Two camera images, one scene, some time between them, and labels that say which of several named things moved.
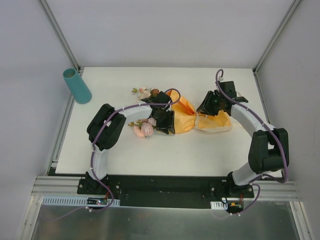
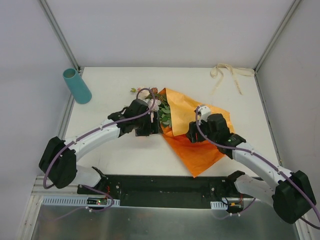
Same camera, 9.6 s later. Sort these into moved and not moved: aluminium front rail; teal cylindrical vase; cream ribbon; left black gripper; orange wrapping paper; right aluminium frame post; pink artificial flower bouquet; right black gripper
Moved: cream ribbon; orange wrapping paper; left black gripper; pink artificial flower bouquet; right black gripper
Not moved: teal cylindrical vase; aluminium front rail; right aluminium frame post
